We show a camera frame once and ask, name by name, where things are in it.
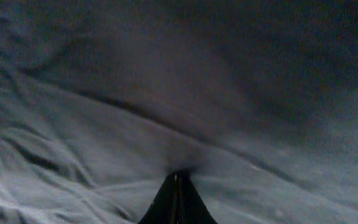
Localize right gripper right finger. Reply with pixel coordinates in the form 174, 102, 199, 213
177, 170, 218, 224

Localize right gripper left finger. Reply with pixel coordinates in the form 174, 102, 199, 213
138, 174, 177, 224

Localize navy blue shorts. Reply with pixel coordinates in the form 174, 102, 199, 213
0, 1, 358, 223

